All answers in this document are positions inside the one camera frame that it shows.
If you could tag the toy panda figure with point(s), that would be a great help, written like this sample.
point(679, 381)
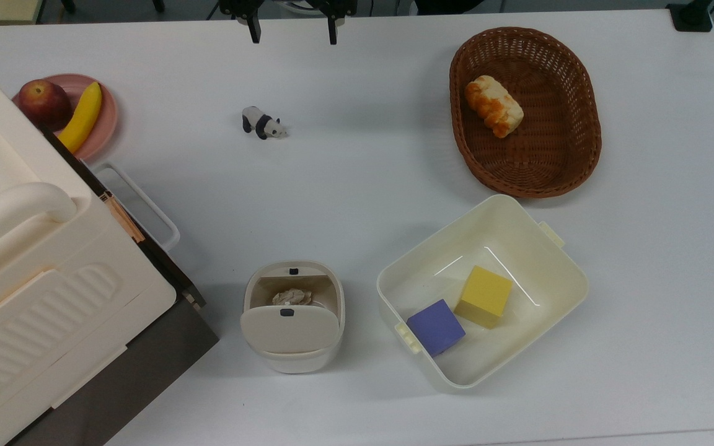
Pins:
point(259, 121)

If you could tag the red apple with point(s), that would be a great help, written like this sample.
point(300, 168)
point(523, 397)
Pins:
point(44, 103)

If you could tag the yellow banana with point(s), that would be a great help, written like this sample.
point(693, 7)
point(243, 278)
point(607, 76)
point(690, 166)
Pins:
point(83, 116)

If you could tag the purple cube block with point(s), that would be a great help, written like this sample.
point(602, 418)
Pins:
point(435, 327)

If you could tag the crumpled paper ball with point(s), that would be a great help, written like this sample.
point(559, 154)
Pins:
point(291, 297)

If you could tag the pink plate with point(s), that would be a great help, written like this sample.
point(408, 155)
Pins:
point(106, 111)

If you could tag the yellow cube block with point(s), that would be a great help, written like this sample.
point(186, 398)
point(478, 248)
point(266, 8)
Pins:
point(484, 296)

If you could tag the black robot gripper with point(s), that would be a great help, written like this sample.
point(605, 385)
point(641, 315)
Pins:
point(237, 6)

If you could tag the cream trash can lid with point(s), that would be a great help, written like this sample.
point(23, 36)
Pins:
point(289, 328)

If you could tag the toy bread loaf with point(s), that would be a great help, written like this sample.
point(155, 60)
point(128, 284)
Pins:
point(493, 105)

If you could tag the cream trash can body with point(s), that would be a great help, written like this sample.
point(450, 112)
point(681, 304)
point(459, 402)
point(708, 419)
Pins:
point(332, 291)

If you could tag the brown wicker basket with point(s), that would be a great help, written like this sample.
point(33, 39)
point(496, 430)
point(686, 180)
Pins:
point(549, 142)

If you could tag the black stand base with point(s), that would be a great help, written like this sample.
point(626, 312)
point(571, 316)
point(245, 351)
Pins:
point(691, 15)

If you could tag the cream plastic storage box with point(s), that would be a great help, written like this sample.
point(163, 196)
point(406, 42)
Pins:
point(537, 279)

